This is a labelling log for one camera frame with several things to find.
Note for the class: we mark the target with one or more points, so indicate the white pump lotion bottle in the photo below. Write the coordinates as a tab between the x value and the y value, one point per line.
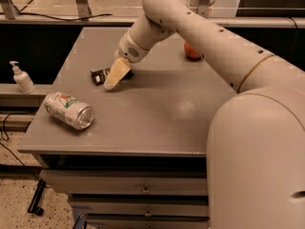
22	79

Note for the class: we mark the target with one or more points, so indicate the black floor bracket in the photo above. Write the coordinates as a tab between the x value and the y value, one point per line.
34	207

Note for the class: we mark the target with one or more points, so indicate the red apple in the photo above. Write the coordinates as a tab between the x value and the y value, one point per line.
190	52

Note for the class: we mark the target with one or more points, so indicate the silver soda can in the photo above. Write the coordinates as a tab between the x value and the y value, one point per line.
69	110

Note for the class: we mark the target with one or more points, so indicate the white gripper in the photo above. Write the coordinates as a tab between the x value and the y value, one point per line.
130	51

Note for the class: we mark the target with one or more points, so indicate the grey drawer cabinet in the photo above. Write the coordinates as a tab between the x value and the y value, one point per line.
141	164

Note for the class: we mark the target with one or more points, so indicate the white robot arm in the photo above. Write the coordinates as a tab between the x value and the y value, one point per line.
256	142

